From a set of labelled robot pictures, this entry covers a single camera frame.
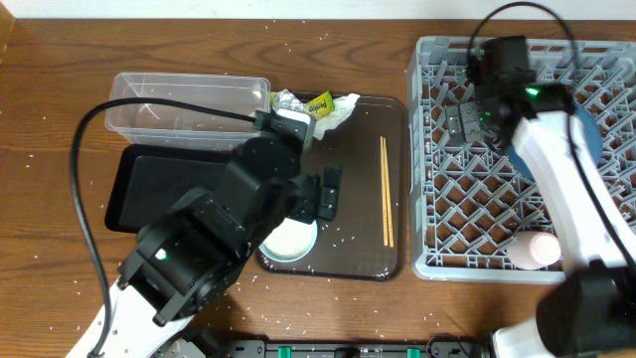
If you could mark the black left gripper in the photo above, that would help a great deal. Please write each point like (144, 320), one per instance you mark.
(308, 194)

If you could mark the white tissue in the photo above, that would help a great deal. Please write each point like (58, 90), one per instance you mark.
(344, 107)

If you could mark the aluminium foil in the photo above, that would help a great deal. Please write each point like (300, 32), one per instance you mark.
(285, 99)

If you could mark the large dark blue bowl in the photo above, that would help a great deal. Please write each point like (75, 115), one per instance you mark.
(591, 133)

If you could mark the black rectangular tray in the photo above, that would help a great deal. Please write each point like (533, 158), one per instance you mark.
(154, 181)

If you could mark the light blue rice bowl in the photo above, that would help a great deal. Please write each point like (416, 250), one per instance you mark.
(290, 241)

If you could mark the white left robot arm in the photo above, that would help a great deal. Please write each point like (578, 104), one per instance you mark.
(197, 250)

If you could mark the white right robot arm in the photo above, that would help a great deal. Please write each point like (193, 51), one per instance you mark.
(593, 310)

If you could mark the dark brown serving tray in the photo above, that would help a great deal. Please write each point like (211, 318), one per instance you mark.
(353, 245)

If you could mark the clear plastic bin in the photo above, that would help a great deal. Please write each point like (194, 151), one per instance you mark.
(160, 125)

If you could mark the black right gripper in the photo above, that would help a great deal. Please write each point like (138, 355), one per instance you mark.
(470, 121)

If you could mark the pink plastic cup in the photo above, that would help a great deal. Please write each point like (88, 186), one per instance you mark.
(533, 250)

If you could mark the yellow snack wrapper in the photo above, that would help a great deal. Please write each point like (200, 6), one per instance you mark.
(320, 106)

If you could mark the grey dishwasher rack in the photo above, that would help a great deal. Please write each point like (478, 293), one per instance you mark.
(467, 202)

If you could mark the wooden chopstick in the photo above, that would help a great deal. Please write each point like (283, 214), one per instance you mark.
(384, 200)
(387, 192)

